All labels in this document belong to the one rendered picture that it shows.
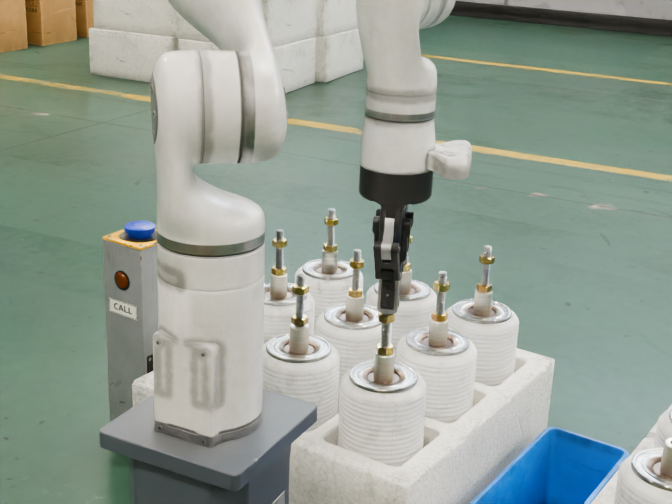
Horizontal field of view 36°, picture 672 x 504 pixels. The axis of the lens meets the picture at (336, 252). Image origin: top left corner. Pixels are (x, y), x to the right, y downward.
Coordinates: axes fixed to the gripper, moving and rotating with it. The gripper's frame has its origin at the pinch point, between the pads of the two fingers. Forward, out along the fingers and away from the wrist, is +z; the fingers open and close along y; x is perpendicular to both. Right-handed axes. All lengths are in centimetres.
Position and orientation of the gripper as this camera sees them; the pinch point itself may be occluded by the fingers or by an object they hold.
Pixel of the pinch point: (389, 293)
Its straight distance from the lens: 111.7
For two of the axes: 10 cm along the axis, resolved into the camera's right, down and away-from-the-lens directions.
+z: -0.4, 9.4, 3.3
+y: -1.6, 3.2, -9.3
